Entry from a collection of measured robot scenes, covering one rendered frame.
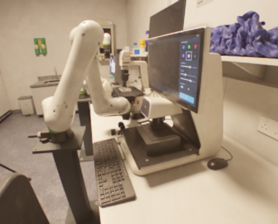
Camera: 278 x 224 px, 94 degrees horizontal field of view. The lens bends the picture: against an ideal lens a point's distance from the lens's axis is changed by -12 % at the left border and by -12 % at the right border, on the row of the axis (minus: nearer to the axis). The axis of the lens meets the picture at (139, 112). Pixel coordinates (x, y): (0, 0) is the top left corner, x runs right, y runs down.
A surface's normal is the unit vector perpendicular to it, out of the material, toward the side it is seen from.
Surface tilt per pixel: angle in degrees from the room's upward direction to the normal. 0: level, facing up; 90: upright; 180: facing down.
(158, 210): 0
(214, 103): 90
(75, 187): 90
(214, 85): 90
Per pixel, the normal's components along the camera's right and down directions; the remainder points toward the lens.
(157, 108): 0.39, 0.19
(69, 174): 0.21, 0.36
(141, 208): 0.00, -0.93
